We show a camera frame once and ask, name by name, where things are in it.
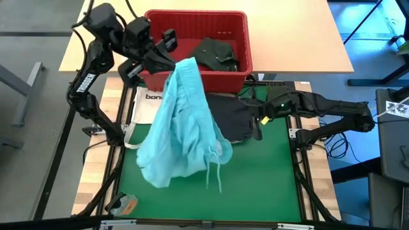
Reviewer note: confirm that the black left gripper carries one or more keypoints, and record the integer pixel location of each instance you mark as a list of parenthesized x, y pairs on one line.
[(131, 72)]

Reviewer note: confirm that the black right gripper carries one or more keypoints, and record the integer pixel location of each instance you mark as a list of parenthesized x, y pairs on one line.
[(271, 103)]

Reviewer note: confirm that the black hooded garment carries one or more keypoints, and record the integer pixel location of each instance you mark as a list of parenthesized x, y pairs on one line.
[(233, 118)]

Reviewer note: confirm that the dark green garment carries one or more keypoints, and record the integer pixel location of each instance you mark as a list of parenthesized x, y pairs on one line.
[(217, 54)]

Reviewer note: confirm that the light blue garment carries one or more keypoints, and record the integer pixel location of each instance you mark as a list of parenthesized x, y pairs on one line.
[(182, 134)]

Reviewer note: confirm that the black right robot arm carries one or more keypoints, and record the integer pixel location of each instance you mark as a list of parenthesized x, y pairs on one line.
[(335, 108)]

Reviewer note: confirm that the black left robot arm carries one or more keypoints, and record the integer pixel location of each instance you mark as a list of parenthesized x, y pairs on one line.
[(92, 64)]

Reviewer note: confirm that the red plastic laundry bin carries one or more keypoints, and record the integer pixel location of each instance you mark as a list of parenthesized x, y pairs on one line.
[(223, 81)]

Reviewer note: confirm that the small potted succulent plant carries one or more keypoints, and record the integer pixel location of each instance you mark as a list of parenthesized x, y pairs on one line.
[(273, 84)]

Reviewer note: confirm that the white bonavita tote bag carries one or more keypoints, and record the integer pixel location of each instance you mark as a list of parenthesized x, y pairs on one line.
[(145, 108)]

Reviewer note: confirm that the light wood table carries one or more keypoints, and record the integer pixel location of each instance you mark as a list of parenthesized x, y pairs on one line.
[(287, 38)]

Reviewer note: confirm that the butcher-block table side board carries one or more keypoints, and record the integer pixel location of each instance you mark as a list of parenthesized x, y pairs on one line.
[(322, 185), (92, 179)]

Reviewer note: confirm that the black metal stand leg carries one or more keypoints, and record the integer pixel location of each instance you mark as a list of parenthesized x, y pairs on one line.
[(377, 82)]

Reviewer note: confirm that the grey metal table leg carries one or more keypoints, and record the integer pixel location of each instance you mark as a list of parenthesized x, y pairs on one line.
[(28, 92)]

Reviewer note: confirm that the white tag black marking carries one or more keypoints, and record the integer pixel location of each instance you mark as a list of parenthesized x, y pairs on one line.
[(396, 108)]

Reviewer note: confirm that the dark grey cabinet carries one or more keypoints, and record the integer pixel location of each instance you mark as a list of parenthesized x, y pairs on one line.
[(393, 143)]

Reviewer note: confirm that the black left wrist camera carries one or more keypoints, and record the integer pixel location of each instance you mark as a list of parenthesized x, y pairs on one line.
[(139, 30)]

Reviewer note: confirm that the black table-level camera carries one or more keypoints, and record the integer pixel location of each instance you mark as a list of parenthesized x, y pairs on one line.
[(206, 224)]

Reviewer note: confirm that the black aluminium table frame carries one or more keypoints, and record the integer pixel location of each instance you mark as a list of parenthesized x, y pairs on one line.
[(159, 220)]

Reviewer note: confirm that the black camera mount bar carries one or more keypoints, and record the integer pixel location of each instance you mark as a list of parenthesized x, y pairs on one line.
[(48, 223)]

